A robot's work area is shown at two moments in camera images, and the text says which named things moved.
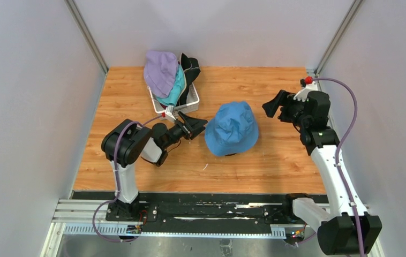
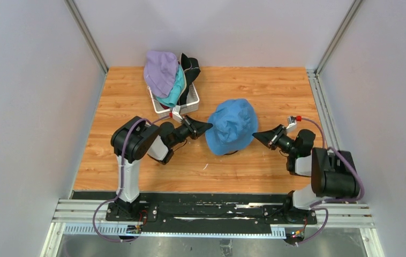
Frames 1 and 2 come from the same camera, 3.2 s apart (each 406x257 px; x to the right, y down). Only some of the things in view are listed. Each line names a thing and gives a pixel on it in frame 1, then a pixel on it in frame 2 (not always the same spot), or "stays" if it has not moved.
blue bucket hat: (233, 129) stays
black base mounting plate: (207, 209) stays
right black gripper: (283, 99) → (271, 137)
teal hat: (177, 90) stays
